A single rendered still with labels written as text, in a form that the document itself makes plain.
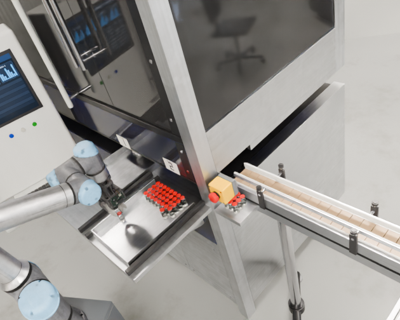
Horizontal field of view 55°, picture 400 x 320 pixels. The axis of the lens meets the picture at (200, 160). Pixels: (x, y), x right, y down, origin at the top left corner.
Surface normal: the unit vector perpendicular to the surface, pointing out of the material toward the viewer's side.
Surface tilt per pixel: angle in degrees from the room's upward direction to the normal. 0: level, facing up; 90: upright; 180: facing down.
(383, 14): 90
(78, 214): 0
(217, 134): 90
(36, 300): 7
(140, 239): 0
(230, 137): 90
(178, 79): 90
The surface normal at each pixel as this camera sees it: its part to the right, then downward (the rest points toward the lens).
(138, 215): -0.23, -0.75
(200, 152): 0.69, 0.32
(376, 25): -0.22, 0.66
